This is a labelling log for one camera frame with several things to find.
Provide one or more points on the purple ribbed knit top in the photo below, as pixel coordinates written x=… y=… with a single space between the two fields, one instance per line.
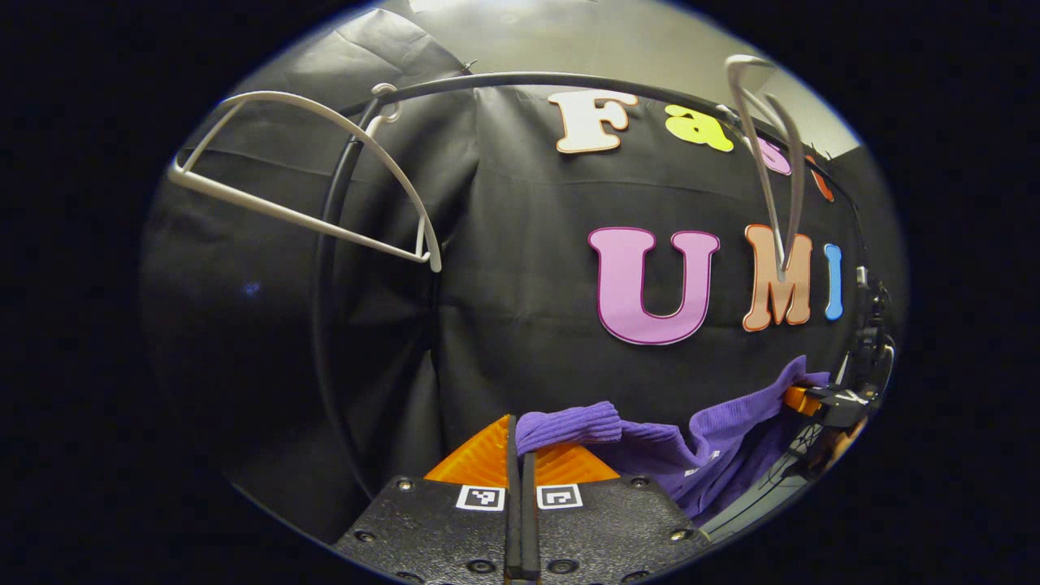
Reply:
x=731 y=422

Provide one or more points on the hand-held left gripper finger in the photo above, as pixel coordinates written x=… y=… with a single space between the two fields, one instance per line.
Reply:
x=530 y=528
x=512 y=528

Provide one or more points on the white plastic clothes hanger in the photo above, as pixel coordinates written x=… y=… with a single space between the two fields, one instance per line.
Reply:
x=296 y=218
x=782 y=264

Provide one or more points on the black clothes rack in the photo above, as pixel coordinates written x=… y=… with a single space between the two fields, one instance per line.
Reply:
x=552 y=78

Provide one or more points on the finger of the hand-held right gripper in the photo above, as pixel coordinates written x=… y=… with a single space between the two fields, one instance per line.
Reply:
x=800 y=400
x=845 y=443

